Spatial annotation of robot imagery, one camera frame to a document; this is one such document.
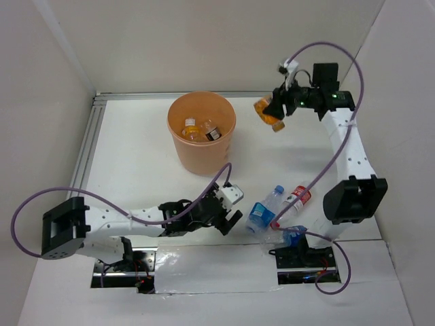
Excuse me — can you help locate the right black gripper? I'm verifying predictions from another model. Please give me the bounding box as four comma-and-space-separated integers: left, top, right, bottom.
262, 74, 318, 121

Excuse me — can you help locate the orange juice bottle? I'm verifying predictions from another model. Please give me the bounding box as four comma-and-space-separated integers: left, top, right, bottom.
254, 96, 285, 132

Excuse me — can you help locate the crushed bottle blue label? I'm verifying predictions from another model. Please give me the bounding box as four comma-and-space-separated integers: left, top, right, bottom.
245, 202, 275, 234

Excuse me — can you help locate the clear bottle blue cap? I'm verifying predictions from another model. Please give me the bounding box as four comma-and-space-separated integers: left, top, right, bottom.
261, 185, 285, 214

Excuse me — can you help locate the clear bottle red label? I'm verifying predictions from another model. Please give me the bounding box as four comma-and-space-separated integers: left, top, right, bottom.
275, 181, 313, 227

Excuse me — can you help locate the clear bottle yellow label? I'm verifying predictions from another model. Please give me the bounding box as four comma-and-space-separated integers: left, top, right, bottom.
181, 117, 200, 142

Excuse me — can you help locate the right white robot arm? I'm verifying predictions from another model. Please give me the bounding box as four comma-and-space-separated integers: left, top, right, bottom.
261, 59, 388, 266

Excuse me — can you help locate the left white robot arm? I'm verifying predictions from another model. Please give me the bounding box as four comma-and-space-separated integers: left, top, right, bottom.
41, 183, 244, 271

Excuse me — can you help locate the orange plastic bin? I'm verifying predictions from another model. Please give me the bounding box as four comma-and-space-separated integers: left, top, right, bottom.
167, 91, 236, 175

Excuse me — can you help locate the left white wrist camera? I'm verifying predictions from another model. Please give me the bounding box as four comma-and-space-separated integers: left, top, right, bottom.
216, 185, 244, 210

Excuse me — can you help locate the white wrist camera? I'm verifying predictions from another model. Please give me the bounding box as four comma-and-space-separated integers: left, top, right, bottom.
216, 185, 244, 210
277, 58, 299, 90

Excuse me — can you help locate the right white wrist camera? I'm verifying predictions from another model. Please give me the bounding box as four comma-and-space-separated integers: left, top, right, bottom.
277, 58, 299, 90

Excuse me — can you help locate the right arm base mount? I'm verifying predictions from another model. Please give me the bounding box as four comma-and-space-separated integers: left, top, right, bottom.
268, 238, 341, 285

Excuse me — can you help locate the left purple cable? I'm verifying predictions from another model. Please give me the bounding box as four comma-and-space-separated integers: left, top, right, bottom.
10, 162, 233, 289

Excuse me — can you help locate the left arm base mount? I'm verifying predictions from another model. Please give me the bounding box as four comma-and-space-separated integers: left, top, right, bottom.
90, 247, 157, 294

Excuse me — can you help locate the aluminium frame rail left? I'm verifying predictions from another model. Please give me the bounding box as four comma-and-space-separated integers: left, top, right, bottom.
52, 96, 107, 247

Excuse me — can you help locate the aluminium frame rail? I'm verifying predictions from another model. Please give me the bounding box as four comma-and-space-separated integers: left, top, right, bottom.
93, 90, 337, 103
52, 96, 107, 247

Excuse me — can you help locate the aluminium frame rail back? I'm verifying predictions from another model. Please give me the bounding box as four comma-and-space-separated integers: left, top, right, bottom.
93, 90, 337, 103

